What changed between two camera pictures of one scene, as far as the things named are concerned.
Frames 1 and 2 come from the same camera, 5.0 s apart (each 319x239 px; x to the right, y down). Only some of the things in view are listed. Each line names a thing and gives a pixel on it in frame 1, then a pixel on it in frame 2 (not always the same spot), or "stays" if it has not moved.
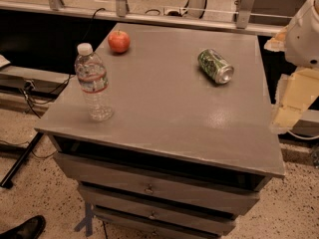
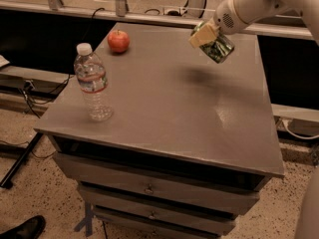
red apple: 119,41 stays
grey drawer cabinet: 189,144 stays
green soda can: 212,65 -> 217,49
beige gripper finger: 295,93 -> 226,19
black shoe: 30,228 stays
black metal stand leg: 7,181 stays
